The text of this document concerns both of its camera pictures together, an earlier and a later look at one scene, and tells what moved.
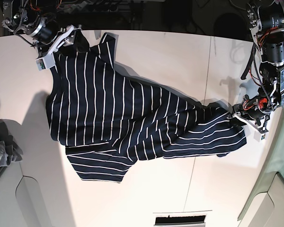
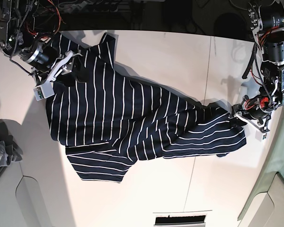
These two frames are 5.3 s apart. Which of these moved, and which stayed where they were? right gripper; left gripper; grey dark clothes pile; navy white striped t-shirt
Moved: left gripper
Stayed: navy white striped t-shirt; right gripper; grey dark clothes pile
